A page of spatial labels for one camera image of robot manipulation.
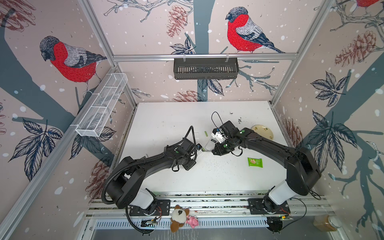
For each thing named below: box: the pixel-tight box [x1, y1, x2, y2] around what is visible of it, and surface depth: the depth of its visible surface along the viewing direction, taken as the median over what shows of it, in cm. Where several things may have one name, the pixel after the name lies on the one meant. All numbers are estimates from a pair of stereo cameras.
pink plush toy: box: [185, 215, 199, 229], surface depth 70 cm
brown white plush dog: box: [170, 204, 190, 233], surface depth 70 cm
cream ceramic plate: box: [251, 124, 274, 140], surface depth 105 cm
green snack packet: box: [247, 157, 263, 168], surface depth 90 cm
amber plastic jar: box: [313, 215, 342, 232], surface depth 64 cm
